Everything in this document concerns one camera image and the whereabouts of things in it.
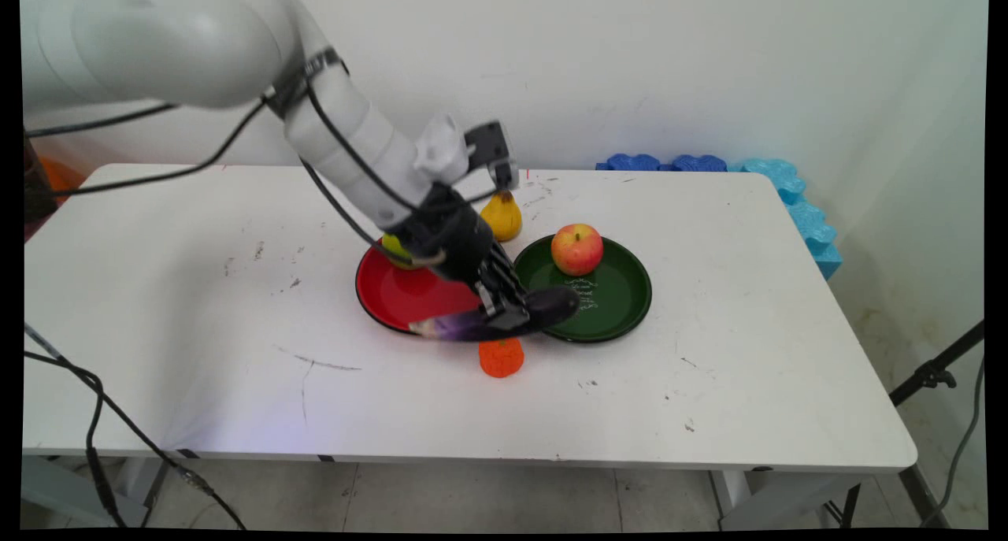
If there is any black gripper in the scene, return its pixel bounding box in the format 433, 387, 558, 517
390, 185, 532, 332

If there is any purple toy eggplant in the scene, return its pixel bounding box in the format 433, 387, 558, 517
408, 285, 581, 343

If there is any orange object behind arm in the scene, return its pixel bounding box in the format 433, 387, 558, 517
35, 157, 89, 205

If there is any orange toy carrot piece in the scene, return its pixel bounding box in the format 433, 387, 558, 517
478, 337, 525, 380

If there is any yellow pear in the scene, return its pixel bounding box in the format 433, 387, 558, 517
480, 191, 523, 243

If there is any red yellow apple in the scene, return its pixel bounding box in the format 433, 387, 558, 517
550, 223, 605, 277

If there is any red plate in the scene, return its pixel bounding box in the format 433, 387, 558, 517
355, 237, 484, 336

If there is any yellow green lime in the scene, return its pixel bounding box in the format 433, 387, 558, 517
381, 234, 419, 272

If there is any dark green plate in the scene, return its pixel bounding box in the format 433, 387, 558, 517
513, 235, 653, 344

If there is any dark blue foam piece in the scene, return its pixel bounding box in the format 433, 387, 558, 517
661, 154, 728, 172
596, 154, 662, 172

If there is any light blue foam strip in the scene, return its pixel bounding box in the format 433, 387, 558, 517
728, 158, 843, 281

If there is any black tripod stand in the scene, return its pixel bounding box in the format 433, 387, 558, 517
888, 321, 985, 528

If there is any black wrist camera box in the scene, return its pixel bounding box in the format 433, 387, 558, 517
464, 121, 519, 191

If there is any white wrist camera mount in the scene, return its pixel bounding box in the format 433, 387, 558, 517
413, 114, 471, 185

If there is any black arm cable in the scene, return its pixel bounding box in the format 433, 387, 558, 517
24, 80, 505, 271

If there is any black cable strap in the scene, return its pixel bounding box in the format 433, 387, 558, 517
266, 46, 350, 120

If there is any white table leg frame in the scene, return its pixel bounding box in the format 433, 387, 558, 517
707, 469, 867, 531

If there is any black floor cable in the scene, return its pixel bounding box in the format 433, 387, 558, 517
83, 384, 128, 528
24, 322, 249, 531

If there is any grey hanging cable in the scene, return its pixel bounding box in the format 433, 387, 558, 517
920, 356, 986, 528

